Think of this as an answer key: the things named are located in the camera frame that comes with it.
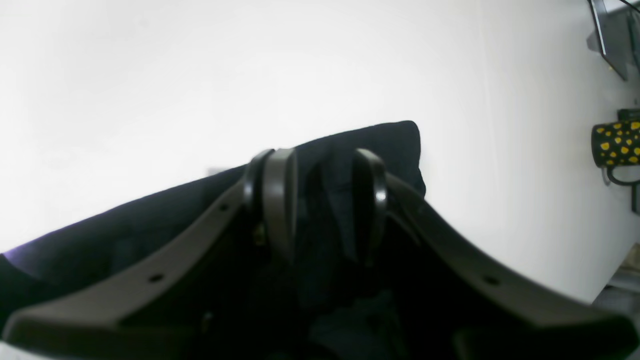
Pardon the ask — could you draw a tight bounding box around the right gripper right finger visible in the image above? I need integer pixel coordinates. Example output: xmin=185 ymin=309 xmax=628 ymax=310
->
xmin=352 ymin=149 xmax=639 ymax=360

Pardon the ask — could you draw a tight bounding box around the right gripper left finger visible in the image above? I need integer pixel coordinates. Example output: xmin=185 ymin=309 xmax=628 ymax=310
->
xmin=3 ymin=148 xmax=297 ymax=351

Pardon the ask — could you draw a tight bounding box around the black T-shirt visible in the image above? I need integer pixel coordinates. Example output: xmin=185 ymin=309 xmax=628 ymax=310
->
xmin=1 ymin=121 xmax=426 ymax=360

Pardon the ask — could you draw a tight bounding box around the black yellow patterned mug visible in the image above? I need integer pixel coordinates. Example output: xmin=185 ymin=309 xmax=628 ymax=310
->
xmin=590 ymin=118 xmax=640 ymax=187

